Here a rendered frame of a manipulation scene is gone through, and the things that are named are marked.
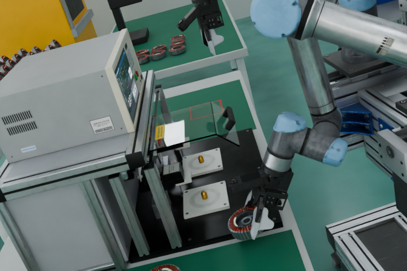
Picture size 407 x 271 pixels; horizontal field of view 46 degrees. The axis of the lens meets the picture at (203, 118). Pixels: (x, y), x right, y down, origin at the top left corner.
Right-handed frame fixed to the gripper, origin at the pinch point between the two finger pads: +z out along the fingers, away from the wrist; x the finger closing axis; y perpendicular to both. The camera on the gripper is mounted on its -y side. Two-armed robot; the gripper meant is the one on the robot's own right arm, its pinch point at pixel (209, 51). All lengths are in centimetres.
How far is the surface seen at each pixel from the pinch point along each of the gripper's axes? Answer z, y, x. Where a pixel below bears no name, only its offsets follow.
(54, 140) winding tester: 0, -55, -38
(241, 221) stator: 34, -11, -57
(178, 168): 23.1, -23.6, -35.5
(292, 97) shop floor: 115, 81, 185
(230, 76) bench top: 40, 17, 76
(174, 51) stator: 37, -4, 146
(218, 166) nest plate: 37.0, -9.8, -18.5
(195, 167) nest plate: 37.0, -18.1, -13.9
